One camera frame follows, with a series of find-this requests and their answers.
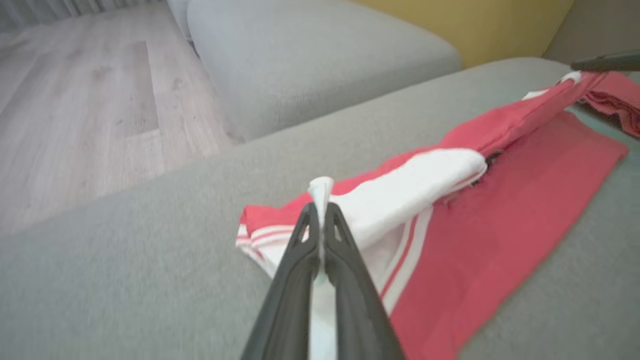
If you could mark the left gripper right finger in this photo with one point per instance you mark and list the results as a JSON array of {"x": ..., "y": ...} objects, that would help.
[{"x": 357, "y": 310}]

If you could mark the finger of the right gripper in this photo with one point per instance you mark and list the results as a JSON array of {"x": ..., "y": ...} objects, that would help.
[{"x": 610, "y": 63}]

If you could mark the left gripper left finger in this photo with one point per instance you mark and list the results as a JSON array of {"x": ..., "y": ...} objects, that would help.
[{"x": 290, "y": 300}]

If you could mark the red and white garment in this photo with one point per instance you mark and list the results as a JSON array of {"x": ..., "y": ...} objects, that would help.
[{"x": 500, "y": 215}]

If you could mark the large grey sofa seat cushion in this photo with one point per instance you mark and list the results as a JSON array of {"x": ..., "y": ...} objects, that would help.
[{"x": 125, "y": 280}]

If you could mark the small grey sofa cushion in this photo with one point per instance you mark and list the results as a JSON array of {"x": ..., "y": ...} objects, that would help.
[{"x": 310, "y": 65}]

